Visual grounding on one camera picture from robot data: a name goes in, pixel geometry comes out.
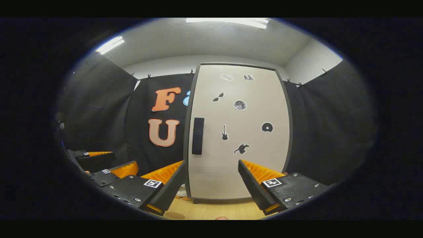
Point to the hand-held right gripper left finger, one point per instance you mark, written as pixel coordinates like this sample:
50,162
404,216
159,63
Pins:
172,185

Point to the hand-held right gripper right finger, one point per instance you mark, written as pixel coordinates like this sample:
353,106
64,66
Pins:
252,186

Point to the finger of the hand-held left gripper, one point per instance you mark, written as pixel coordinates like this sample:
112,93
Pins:
102,178
96,162

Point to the brown round coaster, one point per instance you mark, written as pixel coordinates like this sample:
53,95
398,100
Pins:
174,216

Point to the blue penguin plush toy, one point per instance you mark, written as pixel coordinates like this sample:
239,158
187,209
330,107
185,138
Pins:
182,192

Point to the black backdrop cloth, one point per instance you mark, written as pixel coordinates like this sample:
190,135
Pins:
99,109

